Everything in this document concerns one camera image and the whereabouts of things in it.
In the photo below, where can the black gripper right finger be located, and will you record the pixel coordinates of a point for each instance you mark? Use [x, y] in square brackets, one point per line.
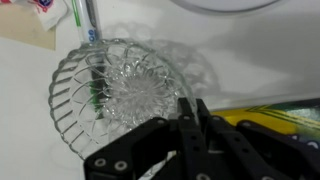
[253, 150]

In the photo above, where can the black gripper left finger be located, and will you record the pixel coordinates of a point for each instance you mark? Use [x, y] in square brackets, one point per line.
[140, 146]

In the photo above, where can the clear glass bowl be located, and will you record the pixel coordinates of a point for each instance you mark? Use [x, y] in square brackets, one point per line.
[83, 93]

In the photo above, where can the yellow green Crayola marker box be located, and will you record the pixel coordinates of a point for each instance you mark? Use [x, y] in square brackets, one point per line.
[266, 116]

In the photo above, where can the green white marker pen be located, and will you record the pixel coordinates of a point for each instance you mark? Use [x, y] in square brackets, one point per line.
[86, 20]

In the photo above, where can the beige paper card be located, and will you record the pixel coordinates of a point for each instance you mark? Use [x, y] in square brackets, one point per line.
[20, 30]

